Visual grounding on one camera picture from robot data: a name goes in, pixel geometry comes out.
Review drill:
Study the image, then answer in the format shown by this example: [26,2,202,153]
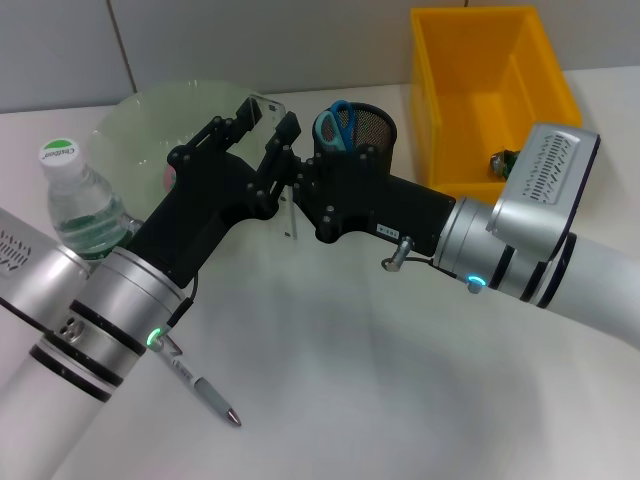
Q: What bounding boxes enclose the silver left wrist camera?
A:
[0,207,94,332]

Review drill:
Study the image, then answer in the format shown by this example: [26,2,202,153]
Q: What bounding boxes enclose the green plastic wrapper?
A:
[489,148,520,180]

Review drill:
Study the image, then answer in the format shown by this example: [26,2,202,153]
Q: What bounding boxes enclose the black mesh pen holder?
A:
[311,102,399,171]

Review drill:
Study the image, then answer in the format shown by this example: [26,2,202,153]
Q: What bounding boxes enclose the grey silver pen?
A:
[155,334,243,428]

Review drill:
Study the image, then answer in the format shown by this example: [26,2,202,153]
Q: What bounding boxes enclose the transparent plastic ruler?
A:
[247,91,301,242]

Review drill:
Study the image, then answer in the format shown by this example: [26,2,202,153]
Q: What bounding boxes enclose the clear water bottle green label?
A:
[38,137,144,262]

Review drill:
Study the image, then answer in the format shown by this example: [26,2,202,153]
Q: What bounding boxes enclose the yellow plastic bin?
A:
[409,4,584,201]

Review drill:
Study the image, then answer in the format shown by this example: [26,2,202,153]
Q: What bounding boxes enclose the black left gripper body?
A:
[124,143,279,291]

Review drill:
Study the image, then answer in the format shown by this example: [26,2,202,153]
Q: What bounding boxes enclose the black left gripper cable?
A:
[164,272,201,334]

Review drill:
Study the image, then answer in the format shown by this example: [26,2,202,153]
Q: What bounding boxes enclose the translucent green wavy fruit plate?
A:
[88,79,266,201]

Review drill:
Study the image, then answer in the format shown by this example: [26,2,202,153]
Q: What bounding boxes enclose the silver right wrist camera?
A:
[487,123,601,266]

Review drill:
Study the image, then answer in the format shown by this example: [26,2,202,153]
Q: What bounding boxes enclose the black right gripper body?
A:
[305,143,457,259]

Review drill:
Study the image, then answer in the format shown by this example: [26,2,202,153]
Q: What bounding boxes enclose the blue scissors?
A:
[317,99,357,152]

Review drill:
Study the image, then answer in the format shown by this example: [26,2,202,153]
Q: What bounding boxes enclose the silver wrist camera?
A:
[0,207,94,332]
[487,123,601,266]

